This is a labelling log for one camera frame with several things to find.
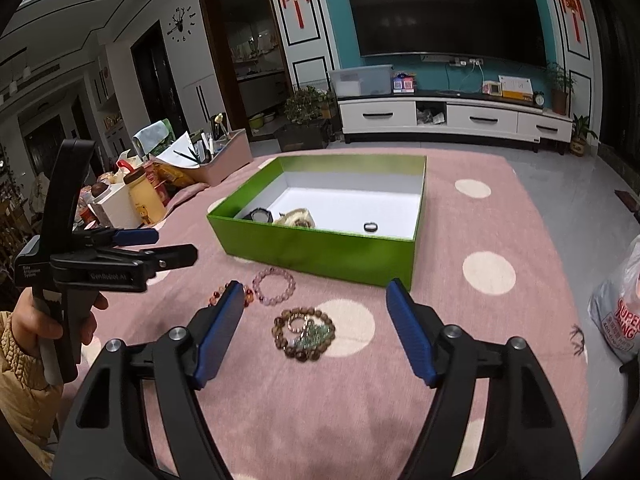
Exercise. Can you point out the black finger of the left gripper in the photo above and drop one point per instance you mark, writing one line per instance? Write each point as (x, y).
(172, 257)

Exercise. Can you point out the potted green plant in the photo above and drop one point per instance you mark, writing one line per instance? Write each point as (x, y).
(312, 121)

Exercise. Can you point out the white plastic shopping bag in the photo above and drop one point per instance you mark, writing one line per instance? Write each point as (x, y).
(614, 306)

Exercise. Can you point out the pink polka dot tablecloth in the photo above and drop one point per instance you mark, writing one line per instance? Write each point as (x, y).
(485, 261)

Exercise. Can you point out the small plant by cabinet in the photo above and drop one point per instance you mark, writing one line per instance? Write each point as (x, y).
(581, 135)

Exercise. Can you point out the tan jacket sleeve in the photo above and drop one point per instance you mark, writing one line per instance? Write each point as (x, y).
(29, 404)

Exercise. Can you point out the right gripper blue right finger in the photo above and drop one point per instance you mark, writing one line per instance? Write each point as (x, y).
(417, 327)

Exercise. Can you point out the black wrist watch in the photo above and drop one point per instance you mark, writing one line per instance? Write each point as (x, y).
(260, 215)

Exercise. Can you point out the person's left hand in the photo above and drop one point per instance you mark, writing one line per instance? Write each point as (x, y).
(28, 324)

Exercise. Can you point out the clear plastic storage bin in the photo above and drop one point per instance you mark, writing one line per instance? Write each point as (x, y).
(362, 81)

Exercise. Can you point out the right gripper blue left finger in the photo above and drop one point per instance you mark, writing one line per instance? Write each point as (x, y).
(213, 328)

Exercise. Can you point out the black hair clip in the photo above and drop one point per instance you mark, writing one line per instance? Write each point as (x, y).
(578, 341)

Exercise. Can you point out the large black television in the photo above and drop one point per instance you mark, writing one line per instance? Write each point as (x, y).
(508, 30)

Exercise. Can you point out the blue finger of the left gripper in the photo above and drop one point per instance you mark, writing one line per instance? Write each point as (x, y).
(126, 237)

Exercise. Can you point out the pink desk organizer box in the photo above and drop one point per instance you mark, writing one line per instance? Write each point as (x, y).
(234, 155)

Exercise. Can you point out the yellow bottle with brown cap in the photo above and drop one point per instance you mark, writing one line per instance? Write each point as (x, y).
(146, 200)

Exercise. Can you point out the black wall clock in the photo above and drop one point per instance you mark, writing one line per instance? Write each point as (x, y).
(181, 24)

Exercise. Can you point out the green cardboard box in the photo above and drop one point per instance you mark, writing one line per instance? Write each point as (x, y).
(351, 217)

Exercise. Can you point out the white tv cabinet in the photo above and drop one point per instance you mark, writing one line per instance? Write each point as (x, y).
(425, 115)

